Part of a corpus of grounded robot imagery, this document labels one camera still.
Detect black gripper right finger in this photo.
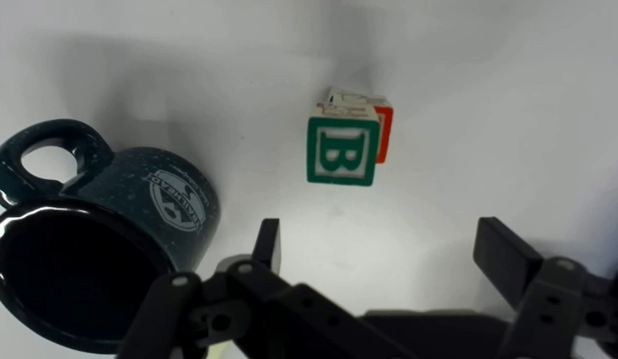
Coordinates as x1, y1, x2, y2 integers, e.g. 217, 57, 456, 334
472, 215, 618, 359

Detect red letter block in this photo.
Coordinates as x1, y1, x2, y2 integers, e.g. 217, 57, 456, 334
317, 85, 397, 165

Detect green letter B block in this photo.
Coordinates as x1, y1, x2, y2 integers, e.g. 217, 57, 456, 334
305, 115, 381, 187

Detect dark teal speckled mug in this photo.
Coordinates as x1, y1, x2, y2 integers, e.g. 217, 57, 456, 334
0, 117, 221, 354

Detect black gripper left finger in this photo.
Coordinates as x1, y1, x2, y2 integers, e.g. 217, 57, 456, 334
115, 217, 416, 359

